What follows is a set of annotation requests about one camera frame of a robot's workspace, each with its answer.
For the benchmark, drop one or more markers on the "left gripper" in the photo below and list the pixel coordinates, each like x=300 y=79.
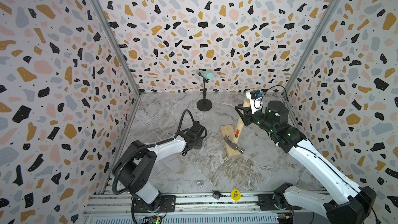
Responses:
x=200 y=146

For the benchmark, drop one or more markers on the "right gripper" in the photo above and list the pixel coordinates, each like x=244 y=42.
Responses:
x=250 y=120

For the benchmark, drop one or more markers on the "wooden block with nails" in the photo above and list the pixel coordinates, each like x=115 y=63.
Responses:
x=228 y=135

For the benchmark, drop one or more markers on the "wooden handle claw hammer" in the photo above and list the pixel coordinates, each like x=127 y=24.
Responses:
x=238 y=131

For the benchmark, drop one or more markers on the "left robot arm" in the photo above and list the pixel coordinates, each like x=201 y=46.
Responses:
x=132 y=171

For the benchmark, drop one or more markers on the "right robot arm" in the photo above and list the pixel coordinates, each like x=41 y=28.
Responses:
x=345 y=202

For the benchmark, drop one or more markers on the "microphone on black stand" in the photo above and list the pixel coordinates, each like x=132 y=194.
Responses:
x=204 y=104

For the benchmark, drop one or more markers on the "small clear disc on table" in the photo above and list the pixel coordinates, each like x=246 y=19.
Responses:
x=200 y=183

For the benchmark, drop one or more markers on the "yellow round sticker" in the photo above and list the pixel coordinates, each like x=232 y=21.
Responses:
x=235 y=195

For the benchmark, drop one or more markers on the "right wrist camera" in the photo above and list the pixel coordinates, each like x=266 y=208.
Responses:
x=255 y=98

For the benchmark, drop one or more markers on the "black knob on rail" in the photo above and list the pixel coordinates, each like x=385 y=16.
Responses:
x=216 y=194

